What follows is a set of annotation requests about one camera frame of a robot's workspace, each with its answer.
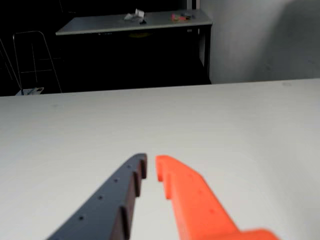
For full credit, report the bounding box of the navy gripper finger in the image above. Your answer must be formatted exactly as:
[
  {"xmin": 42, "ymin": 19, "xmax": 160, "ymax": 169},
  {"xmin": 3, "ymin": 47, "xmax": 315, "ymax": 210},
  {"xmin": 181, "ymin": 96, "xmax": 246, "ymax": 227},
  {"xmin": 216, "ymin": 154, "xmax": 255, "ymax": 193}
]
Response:
[{"xmin": 46, "ymin": 153, "xmax": 148, "ymax": 240}]

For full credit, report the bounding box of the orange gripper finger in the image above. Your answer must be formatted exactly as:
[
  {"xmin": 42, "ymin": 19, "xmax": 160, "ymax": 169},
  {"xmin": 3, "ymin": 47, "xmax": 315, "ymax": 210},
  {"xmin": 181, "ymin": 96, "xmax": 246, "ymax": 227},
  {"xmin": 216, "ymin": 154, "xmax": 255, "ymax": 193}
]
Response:
[{"xmin": 155, "ymin": 155, "xmax": 281, "ymax": 240}]

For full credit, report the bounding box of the red small items pile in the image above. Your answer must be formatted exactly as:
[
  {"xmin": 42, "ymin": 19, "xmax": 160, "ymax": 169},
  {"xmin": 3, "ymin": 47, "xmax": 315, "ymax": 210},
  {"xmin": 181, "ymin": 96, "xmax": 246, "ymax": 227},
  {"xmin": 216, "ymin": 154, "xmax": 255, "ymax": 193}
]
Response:
[{"xmin": 170, "ymin": 12, "xmax": 196, "ymax": 23}]

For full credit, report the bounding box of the white crumpled paper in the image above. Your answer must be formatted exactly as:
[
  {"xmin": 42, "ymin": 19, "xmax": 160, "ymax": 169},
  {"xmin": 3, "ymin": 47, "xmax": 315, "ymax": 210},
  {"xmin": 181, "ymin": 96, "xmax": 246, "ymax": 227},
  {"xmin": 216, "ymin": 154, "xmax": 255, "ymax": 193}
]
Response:
[{"xmin": 123, "ymin": 8, "xmax": 146, "ymax": 22}]

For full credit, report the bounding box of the grey desk with dark frame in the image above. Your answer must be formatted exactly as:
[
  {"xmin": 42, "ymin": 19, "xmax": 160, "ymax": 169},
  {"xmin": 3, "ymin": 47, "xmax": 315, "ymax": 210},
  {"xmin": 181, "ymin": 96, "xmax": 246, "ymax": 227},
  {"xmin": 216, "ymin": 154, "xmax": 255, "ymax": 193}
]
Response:
[{"xmin": 55, "ymin": 9, "xmax": 213, "ymax": 85}]

